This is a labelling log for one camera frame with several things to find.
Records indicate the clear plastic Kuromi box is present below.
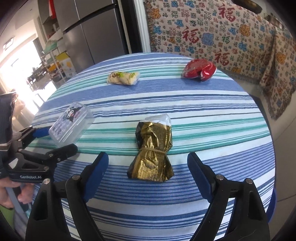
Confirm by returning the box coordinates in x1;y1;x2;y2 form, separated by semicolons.
49;102;95;147

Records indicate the gold foil bag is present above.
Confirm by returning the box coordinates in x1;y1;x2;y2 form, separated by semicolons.
127;114;174;182

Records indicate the pale yellow snack packet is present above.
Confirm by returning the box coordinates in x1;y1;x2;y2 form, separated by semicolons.
107;72;140;85

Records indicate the red foil bag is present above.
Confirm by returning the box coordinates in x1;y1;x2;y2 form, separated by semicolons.
182;59;217;81

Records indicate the blue plastic trash basket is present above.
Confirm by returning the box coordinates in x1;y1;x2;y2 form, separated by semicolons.
266;187;277;222

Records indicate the person's left hand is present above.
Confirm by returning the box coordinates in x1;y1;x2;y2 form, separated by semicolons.
1;177;34;209

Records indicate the blue striped tablecloth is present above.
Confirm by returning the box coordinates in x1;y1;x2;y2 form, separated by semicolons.
33;53;275;240

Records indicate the white storage rack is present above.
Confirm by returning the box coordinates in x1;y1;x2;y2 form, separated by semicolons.
27;39;67;91

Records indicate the yellow white cardboard box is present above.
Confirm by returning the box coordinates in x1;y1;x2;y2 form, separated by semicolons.
56;51;77;78

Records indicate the grey refrigerator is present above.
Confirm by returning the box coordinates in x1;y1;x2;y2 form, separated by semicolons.
54;0;128;72

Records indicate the patterned fu character cloth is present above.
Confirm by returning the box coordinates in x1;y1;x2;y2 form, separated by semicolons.
144;1;295;120

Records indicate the steel pot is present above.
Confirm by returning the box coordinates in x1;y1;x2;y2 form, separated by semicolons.
264;14;286;30

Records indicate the wok with lid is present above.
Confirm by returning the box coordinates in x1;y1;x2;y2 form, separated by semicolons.
232;0;262;14

